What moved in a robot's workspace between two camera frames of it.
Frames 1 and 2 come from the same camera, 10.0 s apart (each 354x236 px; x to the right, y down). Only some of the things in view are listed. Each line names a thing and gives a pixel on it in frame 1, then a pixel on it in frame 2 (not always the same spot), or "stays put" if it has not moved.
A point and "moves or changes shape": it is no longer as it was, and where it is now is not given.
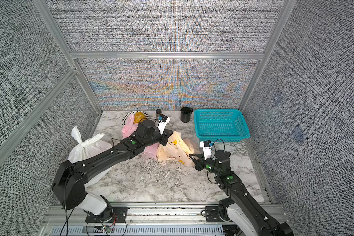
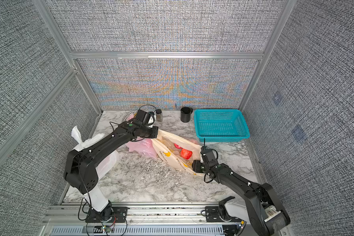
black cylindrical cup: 186,112 stays put
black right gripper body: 210,166 stays put
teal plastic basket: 220,125 stays put
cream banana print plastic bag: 177,149 moves or changes shape
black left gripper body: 162,137 to 148,132
